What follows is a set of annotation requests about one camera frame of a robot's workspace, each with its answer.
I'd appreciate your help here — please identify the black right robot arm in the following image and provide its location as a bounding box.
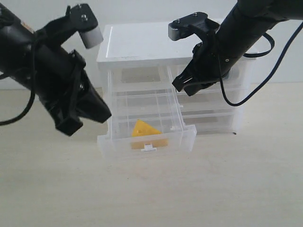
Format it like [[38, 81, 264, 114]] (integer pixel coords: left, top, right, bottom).
[[169, 0, 303, 96]]

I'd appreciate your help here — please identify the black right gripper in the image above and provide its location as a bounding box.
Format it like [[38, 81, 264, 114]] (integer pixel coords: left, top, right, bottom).
[[172, 34, 230, 96]]

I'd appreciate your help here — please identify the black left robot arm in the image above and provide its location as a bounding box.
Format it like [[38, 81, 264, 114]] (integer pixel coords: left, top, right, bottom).
[[0, 3, 112, 136]]

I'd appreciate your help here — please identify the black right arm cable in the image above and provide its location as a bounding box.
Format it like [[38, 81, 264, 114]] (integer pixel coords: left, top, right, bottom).
[[219, 22, 303, 107]]

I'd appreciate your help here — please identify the white blue medicine bottle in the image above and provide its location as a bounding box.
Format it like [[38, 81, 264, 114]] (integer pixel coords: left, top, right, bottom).
[[222, 69, 232, 80]]

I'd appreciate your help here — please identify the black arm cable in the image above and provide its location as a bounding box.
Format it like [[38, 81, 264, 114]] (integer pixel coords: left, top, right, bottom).
[[219, 22, 303, 107], [0, 70, 38, 126]]

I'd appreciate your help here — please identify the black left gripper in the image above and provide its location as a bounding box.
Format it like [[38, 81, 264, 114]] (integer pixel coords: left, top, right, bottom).
[[28, 45, 112, 136]]

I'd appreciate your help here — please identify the clear bottom wide drawer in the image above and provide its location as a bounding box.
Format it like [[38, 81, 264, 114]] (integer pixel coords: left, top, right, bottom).
[[183, 112, 243, 135]]

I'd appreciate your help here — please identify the clear middle wide drawer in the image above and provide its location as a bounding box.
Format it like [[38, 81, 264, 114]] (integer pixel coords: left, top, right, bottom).
[[177, 92, 244, 115]]

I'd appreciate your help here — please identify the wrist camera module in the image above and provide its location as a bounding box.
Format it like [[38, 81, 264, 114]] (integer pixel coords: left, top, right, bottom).
[[36, 3, 103, 49], [168, 12, 220, 41]]

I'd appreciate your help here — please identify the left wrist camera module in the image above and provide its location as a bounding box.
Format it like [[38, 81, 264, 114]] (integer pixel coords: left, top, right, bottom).
[[36, 3, 103, 49]]

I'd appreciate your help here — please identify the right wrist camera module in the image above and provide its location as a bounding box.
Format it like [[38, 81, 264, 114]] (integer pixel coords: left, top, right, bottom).
[[168, 12, 220, 41]]

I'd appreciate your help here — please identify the clear wide drawer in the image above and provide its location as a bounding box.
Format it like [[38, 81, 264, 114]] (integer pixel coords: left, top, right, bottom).
[[177, 92, 244, 115], [183, 112, 243, 135]]

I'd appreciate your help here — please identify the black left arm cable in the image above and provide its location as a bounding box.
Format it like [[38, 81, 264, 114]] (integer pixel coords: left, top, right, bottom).
[[0, 70, 38, 126]]

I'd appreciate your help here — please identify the yellow cheese wedge toy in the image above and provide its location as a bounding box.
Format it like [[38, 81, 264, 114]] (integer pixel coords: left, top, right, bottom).
[[131, 119, 169, 149]]

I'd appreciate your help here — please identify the white plastic drawer cabinet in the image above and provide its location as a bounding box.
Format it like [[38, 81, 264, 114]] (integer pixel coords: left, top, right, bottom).
[[96, 18, 258, 136]]

